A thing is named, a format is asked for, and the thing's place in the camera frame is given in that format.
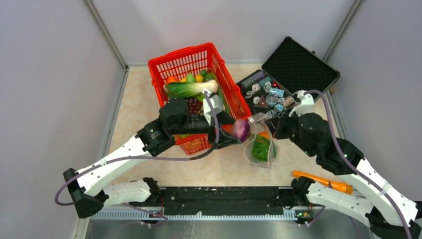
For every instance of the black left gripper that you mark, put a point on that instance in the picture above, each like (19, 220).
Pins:
(224, 140)

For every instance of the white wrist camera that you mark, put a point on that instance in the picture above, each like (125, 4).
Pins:
(216, 106)
(304, 102)

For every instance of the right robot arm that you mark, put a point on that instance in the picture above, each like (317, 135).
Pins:
(385, 211)

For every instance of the clear round dealer button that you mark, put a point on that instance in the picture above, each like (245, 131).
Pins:
(271, 100)

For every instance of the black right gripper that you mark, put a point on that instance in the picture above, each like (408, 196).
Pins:
(277, 123)

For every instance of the red plastic basket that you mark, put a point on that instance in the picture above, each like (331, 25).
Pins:
(168, 70)

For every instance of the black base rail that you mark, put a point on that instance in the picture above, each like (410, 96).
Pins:
(225, 201)

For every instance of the pink purple onion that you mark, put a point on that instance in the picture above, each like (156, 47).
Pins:
(241, 129)

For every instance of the green lettuce head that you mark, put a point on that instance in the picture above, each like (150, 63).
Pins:
(260, 149)

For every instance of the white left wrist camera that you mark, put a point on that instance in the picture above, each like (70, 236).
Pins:
(216, 106)

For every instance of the red triangle dealer card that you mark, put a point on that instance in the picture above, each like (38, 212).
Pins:
(260, 102)

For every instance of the purple grape bunch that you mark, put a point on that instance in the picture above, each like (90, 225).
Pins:
(194, 106)

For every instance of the green white bok choy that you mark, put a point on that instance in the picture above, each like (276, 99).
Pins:
(189, 89)

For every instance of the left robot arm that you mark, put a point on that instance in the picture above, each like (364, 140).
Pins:
(92, 188)

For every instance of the orange handled tool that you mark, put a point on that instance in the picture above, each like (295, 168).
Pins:
(338, 186)

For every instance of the clear zip top bag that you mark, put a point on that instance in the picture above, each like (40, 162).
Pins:
(257, 123)

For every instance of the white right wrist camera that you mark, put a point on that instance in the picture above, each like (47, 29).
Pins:
(304, 102)

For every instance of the black poker chip case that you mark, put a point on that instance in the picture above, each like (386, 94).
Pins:
(291, 67)

